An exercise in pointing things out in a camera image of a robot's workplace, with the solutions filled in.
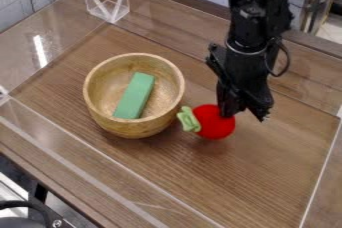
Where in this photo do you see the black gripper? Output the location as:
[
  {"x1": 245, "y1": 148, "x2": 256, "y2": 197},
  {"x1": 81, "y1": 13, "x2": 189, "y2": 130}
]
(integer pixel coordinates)
[{"x1": 205, "y1": 38, "x2": 279, "y2": 122}]

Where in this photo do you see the red plush strawberry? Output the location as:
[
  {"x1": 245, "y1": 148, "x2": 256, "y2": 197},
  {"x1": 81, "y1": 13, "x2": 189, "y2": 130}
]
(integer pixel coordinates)
[{"x1": 176, "y1": 103, "x2": 236, "y2": 140}]

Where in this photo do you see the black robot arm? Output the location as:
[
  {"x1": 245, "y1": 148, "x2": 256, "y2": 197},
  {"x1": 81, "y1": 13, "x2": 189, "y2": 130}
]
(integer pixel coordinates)
[{"x1": 205, "y1": 0, "x2": 292, "y2": 120}]

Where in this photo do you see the wooden bowl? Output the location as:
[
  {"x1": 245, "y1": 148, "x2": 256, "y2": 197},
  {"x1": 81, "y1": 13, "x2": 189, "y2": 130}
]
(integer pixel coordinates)
[{"x1": 82, "y1": 53, "x2": 185, "y2": 139}]

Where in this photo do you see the green rectangular block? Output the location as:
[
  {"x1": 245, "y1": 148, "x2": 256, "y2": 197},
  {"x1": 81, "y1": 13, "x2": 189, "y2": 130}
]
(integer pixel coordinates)
[{"x1": 112, "y1": 72, "x2": 154, "y2": 119}]

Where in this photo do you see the metal table leg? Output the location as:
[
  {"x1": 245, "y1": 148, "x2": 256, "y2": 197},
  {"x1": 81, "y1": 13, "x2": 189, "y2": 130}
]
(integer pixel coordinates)
[{"x1": 300, "y1": 0, "x2": 332, "y2": 35}]

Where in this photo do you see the clear acrylic tray wall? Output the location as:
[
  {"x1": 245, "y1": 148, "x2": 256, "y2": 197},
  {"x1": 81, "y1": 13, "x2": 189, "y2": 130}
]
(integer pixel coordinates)
[{"x1": 0, "y1": 86, "x2": 222, "y2": 228}]

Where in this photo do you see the clear acrylic corner bracket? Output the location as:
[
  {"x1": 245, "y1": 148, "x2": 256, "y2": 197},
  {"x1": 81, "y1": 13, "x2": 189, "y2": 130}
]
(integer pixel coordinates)
[{"x1": 84, "y1": 0, "x2": 129, "y2": 24}]

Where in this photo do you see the black table leg bracket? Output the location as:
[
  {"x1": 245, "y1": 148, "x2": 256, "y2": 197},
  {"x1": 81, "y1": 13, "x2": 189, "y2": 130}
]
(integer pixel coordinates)
[{"x1": 27, "y1": 183, "x2": 75, "y2": 228}]

